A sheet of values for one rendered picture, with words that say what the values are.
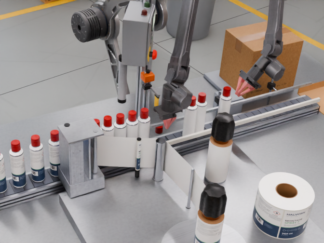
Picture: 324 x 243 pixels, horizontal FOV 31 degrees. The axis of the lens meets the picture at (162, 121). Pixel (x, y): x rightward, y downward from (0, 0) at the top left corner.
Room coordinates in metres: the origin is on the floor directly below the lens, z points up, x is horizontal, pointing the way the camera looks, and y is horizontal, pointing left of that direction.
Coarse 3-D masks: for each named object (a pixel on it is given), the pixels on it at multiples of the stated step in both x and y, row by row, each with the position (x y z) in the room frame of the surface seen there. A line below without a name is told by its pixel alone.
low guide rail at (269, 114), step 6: (306, 102) 2.33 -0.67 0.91; (312, 102) 2.35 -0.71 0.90; (282, 108) 2.26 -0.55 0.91; (288, 108) 2.27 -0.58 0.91; (294, 108) 2.29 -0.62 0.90; (264, 114) 2.20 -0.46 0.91; (270, 114) 2.22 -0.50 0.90; (240, 120) 2.14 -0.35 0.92; (246, 120) 2.15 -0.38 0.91; (252, 120) 2.17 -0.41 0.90; (198, 132) 2.03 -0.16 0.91; (204, 132) 2.03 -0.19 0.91; (210, 132) 2.05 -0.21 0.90; (180, 138) 1.97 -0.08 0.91; (186, 138) 1.99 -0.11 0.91; (192, 138) 2.00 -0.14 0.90
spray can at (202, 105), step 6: (198, 96) 2.06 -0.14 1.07; (204, 96) 2.06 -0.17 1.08; (198, 102) 2.06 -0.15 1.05; (204, 102) 2.06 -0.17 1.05; (198, 108) 2.05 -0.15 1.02; (204, 108) 2.05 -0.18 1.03; (198, 114) 2.04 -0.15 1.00; (204, 114) 2.05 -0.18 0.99; (198, 120) 2.04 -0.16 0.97; (204, 120) 2.06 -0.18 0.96; (198, 126) 2.04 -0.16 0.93
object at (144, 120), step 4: (144, 108) 1.93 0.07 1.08; (140, 112) 1.91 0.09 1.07; (144, 112) 1.90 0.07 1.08; (140, 116) 1.91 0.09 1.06; (144, 116) 1.90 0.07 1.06; (140, 120) 1.90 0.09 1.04; (144, 120) 1.90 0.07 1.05; (148, 120) 1.91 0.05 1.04; (140, 124) 1.90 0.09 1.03; (144, 124) 1.89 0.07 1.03; (148, 124) 1.91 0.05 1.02; (140, 128) 1.90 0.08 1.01; (144, 128) 1.90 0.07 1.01; (148, 128) 1.91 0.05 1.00; (140, 132) 1.90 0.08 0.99; (144, 132) 1.90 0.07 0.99; (148, 132) 1.91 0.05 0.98; (140, 136) 1.90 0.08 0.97; (144, 136) 1.90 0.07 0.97; (148, 136) 1.91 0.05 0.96
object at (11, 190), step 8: (304, 96) 2.43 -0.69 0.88; (280, 104) 2.35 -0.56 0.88; (288, 104) 2.35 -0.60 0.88; (312, 104) 2.37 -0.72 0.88; (248, 112) 2.26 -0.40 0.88; (256, 112) 2.26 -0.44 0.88; (264, 112) 2.27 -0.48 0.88; (288, 112) 2.28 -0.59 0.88; (256, 120) 2.20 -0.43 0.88; (264, 120) 2.21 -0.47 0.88; (208, 128) 2.11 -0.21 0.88; (168, 136) 2.02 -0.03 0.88; (176, 136) 2.03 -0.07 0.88; (200, 136) 2.04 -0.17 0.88; (208, 136) 2.05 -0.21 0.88; (176, 144) 1.97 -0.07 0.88; (48, 176) 1.71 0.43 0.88; (8, 184) 1.64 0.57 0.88; (32, 184) 1.65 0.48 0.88; (40, 184) 1.66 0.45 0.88; (8, 192) 1.60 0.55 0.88; (16, 192) 1.60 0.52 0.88
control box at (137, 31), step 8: (128, 8) 2.01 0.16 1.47; (136, 8) 2.02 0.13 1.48; (152, 8) 2.04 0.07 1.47; (128, 16) 1.94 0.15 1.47; (136, 16) 1.95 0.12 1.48; (152, 16) 1.99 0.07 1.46; (128, 24) 1.92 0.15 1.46; (136, 24) 1.91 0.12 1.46; (144, 24) 1.91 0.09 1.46; (128, 32) 1.92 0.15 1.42; (136, 32) 1.91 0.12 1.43; (144, 32) 1.91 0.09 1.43; (128, 40) 1.92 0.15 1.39; (136, 40) 1.91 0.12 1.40; (144, 40) 1.91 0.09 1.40; (152, 40) 2.05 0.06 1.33; (128, 48) 1.92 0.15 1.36; (136, 48) 1.91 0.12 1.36; (144, 48) 1.91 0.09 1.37; (128, 56) 1.92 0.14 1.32; (136, 56) 1.91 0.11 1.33; (144, 56) 1.91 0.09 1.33; (128, 64) 1.92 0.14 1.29; (136, 64) 1.91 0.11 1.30; (144, 64) 1.91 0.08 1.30
